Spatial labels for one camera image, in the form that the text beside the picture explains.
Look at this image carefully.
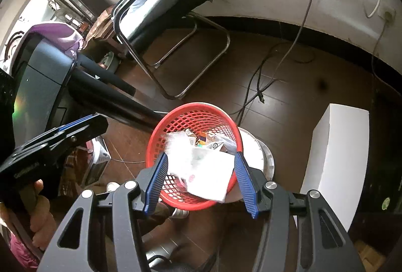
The red mesh basket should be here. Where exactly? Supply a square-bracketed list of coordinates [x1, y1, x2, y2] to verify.
[145, 102, 243, 211]

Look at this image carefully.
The white electric heater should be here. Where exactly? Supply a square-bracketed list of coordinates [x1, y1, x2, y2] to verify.
[83, 137, 112, 188]

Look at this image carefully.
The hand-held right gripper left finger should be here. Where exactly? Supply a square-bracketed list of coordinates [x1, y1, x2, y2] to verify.
[37, 152, 170, 272]

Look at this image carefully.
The white paper napkin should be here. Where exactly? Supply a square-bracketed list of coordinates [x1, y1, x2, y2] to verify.
[164, 132, 234, 203]

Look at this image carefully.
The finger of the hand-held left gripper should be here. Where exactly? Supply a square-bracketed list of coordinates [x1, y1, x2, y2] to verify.
[62, 116, 109, 154]
[19, 115, 98, 154]

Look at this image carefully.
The black floor cable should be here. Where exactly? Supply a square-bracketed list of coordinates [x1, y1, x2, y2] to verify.
[234, 41, 315, 122]

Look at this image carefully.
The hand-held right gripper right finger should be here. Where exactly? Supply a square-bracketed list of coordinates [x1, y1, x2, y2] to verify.
[234, 151, 366, 272]

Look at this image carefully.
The person's left hand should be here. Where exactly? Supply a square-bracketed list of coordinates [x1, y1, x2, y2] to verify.
[0, 179, 58, 250]

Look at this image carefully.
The white round bin lid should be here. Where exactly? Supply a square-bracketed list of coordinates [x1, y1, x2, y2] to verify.
[232, 126, 277, 188]

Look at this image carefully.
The dark round table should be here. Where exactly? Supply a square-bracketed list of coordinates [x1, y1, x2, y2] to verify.
[11, 33, 172, 134]

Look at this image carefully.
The white rectangular box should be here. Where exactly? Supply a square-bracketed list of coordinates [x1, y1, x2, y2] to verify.
[300, 104, 369, 232]

